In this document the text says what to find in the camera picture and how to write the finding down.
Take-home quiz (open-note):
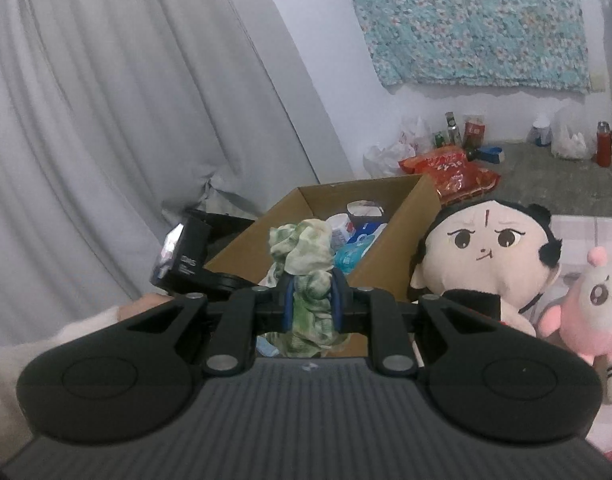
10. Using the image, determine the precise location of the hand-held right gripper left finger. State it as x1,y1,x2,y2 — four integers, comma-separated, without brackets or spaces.
125,275,295,377

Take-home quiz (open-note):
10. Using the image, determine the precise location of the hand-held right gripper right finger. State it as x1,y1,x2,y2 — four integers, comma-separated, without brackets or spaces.
330,274,495,377

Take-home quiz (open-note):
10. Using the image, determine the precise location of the light blue towel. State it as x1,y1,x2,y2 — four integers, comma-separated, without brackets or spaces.
256,336,283,358

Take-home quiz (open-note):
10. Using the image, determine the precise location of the green patterned scrunchie cloth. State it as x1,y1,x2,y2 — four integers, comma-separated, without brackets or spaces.
263,219,353,358

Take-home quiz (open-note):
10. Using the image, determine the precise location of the blue tissue pack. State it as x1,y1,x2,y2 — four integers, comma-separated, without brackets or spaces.
334,222,389,275

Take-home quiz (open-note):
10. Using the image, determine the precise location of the large cardboard box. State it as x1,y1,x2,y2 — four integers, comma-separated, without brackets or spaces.
203,175,443,357

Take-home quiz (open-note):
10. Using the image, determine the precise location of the cream plush doll red top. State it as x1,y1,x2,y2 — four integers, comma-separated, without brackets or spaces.
408,199,564,338

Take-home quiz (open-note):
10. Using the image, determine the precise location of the pink bunny plush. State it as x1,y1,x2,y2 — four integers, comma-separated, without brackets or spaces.
536,246,612,403

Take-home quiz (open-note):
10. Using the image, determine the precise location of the white plastic bag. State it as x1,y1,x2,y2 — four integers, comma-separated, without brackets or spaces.
550,122,589,161
363,142,417,178
400,116,433,153

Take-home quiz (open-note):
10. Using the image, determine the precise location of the white curtain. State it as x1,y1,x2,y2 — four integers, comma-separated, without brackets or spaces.
0,0,353,361

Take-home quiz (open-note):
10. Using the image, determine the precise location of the orange snack bag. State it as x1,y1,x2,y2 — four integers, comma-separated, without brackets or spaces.
398,146,501,206

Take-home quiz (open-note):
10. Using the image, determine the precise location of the blue scoop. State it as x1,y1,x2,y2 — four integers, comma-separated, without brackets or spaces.
468,146,506,163

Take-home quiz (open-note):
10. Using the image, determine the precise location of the red thermos bottle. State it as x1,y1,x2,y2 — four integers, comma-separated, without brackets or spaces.
596,121,612,168

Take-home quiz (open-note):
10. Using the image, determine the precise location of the blue floral wall cloth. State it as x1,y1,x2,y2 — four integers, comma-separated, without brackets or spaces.
340,0,597,95

